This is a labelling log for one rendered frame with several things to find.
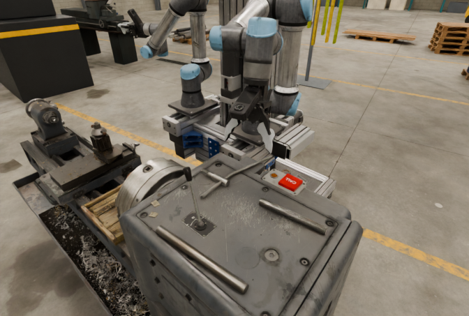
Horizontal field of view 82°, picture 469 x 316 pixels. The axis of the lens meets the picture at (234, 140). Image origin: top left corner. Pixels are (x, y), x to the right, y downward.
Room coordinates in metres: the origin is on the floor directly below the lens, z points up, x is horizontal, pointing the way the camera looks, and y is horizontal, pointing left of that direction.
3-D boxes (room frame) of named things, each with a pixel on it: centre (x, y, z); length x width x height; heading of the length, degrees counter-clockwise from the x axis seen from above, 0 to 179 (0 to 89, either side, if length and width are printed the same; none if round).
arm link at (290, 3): (1.20, -0.24, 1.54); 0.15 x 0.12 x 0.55; 70
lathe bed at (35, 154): (1.21, 0.78, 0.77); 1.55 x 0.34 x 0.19; 50
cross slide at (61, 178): (1.23, 0.78, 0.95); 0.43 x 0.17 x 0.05; 140
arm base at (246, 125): (1.25, -0.11, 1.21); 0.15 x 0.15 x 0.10
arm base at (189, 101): (1.57, 0.26, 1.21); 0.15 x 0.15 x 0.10
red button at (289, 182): (0.69, -0.19, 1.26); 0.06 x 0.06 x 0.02; 50
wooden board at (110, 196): (0.98, 0.50, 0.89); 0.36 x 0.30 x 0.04; 140
